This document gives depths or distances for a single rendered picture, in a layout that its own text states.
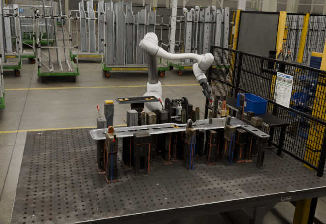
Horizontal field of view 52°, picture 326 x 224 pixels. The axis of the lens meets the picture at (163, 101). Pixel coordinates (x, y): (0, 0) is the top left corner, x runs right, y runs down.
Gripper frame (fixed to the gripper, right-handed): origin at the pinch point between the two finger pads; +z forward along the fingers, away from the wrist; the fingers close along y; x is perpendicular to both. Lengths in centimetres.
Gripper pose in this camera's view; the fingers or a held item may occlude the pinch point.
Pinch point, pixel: (209, 97)
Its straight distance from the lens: 321.4
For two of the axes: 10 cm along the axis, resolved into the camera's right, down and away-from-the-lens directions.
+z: 2.6, 8.1, -5.2
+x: 9.3, -0.6, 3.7
